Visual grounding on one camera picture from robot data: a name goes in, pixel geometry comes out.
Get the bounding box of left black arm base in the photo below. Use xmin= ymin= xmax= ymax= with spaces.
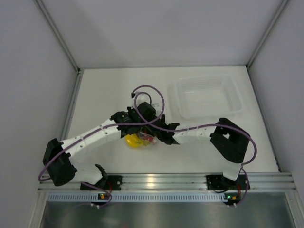
xmin=80 ymin=175 xmax=123 ymax=191

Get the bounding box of aluminium frame post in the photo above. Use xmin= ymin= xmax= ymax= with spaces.
xmin=246 ymin=0 xmax=293 ymax=69
xmin=35 ymin=0 xmax=81 ymax=73

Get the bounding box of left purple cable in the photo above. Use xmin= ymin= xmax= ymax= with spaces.
xmin=38 ymin=85 xmax=166 ymax=209

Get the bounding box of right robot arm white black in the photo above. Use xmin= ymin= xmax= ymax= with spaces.
xmin=146 ymin=116 xmax=257 ymax=190

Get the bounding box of red fake dragon fruit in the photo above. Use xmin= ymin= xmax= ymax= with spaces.
xmin=142 ymin=134 xmax=157 ymax=144

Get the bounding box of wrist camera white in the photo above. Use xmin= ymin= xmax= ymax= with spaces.
xmin=152 ymin=103 xmax=160 ymax=111
xmin=131 ymin=93 xmax=150 ymax=107

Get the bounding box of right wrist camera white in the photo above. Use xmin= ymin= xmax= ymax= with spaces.
xmin=152 ymin=103 xmax=160 ymax=111

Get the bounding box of aluminium mounting rail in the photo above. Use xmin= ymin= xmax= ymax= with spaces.
xmin=38 ymin=172 xmax=297 ymax=192

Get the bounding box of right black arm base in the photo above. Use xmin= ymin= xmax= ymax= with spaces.
xmin=206 ymin=174 xmax=235 ymax=190

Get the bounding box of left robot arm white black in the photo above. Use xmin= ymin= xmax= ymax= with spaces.
xmin=42 ymin=102 xmax=163 ymax=190

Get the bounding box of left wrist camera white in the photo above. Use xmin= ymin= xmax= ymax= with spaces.
xmin=131 ymin=93 xmax=150 ymax=107

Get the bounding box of left aluminium frame post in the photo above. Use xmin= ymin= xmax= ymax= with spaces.
xmin=35 ymin=0 xmax=81 ymax=73

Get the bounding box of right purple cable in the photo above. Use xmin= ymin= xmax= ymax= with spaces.
xmin=134 ymin=92 xmax=257 ymax=207

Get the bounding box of clear plastic basket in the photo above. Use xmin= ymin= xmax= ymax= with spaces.
xmin=174 ymin=75 xmax=244 ymax=120

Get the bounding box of clear zip top bag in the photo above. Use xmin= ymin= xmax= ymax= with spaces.
xmin=136 ymin=132 xmax=155 ymax=148

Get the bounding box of purple cable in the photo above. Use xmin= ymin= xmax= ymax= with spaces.
xmin=134 ymin=92 xmax=257 ymax=207
xmin=38 ymin=85 xmax=166 ymax=209

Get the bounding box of yellow fake banana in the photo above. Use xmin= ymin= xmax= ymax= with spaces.
xmin=125 ymin=134 xmax=142 ymax=148

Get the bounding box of right aluminium frame post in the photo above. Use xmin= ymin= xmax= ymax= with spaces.
xmin=246 ymin=0 xmax=293 ymax=69

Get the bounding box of white slotted cable duct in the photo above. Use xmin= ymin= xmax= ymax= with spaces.
xmin=47 ymin=192 xmax=228 ymax=203

